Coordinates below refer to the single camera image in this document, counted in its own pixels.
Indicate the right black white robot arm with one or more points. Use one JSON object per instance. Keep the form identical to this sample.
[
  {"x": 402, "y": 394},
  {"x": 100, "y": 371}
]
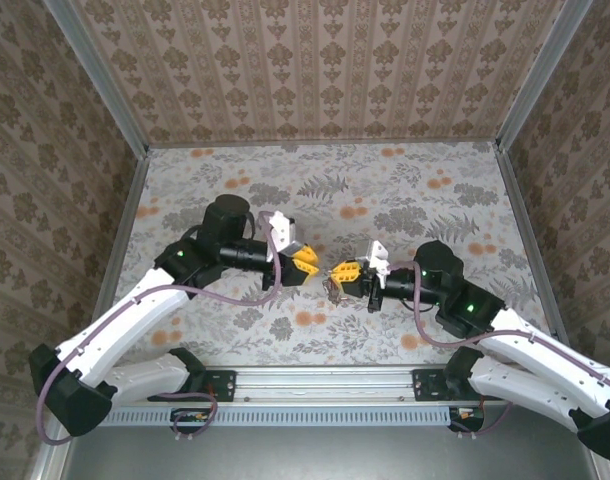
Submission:
[{"x": 550, "y": 350}]

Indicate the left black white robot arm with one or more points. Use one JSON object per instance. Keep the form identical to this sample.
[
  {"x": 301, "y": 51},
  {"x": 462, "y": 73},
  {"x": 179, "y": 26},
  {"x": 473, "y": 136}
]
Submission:
[{"x": 125, "y": 320}]

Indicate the floral patterned table cover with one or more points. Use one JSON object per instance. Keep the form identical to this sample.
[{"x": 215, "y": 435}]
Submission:
[{"x": 335, "y": 200}]

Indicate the grey metal panel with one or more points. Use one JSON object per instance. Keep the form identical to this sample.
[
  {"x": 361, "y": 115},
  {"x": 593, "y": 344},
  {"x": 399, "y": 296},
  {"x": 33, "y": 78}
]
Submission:
[{"x": 325, "y": 455}]

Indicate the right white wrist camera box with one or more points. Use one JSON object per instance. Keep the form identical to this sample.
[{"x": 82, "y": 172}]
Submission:
[{"x": 377, "y": 257}]

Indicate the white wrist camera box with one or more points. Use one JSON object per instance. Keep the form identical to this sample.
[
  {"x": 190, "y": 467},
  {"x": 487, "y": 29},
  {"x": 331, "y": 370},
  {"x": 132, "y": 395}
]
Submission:
[
  {"x": 377, "y": 257},
  {"x": 282, "y": 230}
]

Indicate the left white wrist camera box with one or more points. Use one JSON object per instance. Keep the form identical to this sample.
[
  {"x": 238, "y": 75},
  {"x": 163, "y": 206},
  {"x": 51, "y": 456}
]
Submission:
[{"x": 282, "y": 230}]

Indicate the aluminium table side rail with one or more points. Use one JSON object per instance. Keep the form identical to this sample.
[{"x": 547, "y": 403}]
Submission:
[
  {"x": 520, "y": 210},
  {"x": 129, "y": 212}
]

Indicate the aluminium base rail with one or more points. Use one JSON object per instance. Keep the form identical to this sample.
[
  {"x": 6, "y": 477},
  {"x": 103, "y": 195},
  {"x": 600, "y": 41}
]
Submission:
[{"x": 325, "y": 385}]

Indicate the aluminium table end rail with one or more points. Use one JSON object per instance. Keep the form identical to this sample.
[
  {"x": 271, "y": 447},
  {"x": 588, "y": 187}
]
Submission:
[{"x": 225, "y": 144}]

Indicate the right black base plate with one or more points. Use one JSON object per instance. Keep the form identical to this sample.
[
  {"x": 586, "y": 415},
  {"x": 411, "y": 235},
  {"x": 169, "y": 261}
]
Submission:
[{"x": 425, "y": 385}]

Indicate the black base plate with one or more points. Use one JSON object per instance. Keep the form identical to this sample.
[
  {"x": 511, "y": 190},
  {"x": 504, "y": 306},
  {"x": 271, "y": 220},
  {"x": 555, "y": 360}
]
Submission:
[
  {"x": 225, "y": 385},
  {"x": 425, "y": 385}
]

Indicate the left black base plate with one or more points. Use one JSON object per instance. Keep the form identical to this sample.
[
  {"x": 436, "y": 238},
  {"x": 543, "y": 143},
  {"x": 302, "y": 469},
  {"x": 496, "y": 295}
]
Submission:
[{"x": 225, "y": 385}]

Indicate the aluminium frame post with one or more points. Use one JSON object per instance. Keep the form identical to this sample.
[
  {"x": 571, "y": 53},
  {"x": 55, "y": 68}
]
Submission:
[
  {"x": 540, "y": 75},
  {"x": 100, "y": 85}
]

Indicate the aluminium panel frame bar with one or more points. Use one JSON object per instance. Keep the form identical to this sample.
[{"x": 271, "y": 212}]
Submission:
[{"x": 47, "y": 462}]

